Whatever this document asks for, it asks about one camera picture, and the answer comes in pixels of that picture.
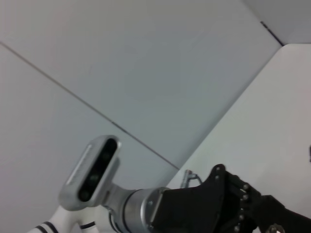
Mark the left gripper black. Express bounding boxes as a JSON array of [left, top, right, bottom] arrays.
[[149, 164, 311, 233]]

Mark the left gripper cable with connector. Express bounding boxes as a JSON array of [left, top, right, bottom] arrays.
[[180, 169, 204, 189]]

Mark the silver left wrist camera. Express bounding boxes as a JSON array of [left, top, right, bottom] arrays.
[[57, 134, 133, 211]]

